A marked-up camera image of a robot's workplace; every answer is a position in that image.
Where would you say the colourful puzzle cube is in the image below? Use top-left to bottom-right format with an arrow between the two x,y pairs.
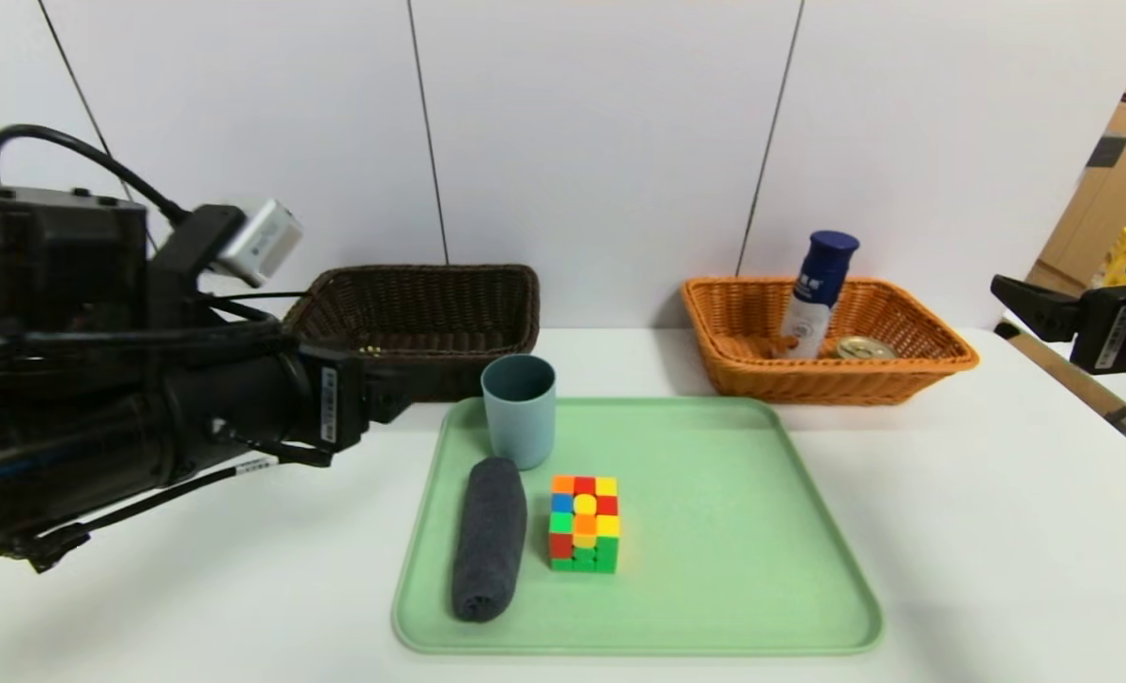
549,475 -> 621,574

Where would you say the dark grey rolled towel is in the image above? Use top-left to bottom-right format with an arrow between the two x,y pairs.
451,456 -> 528,624

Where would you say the orange wicker basket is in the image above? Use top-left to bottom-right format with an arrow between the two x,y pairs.
681,276 -> 981,407

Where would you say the light wooden cabinet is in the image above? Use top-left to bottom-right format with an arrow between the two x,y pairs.
1025,14 -> 1126,295

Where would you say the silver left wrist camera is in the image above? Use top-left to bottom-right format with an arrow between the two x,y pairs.
216,199 -> 304,288

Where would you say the dark brown wicker basket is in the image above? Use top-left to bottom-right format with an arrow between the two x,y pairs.
283,264 -> 542,403

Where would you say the white side table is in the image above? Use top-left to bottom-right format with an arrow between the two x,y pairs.
1008,327 -> 1126,418

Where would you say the white bottle blue cap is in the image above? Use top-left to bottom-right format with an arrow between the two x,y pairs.
779,231 -> 861,360

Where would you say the thick black cable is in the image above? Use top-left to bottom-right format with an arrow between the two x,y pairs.
0,125 -> 190,227

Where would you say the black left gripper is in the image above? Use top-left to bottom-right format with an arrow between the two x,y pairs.
166,340 -> 412,480

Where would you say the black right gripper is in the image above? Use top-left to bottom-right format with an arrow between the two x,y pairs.
990,274 -> 1126,378

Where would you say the thin black labelled cable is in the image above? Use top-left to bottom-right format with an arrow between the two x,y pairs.
0,455 -> 284,572

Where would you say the tin can gold lid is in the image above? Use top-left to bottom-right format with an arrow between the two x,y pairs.
836,335 -> 898,361

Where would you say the blue-grey plastic cup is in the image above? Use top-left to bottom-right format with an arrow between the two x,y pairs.
481,354 -> 558,471

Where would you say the light green plastic tray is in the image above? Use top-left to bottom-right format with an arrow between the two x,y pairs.
391,397 -> 886,657

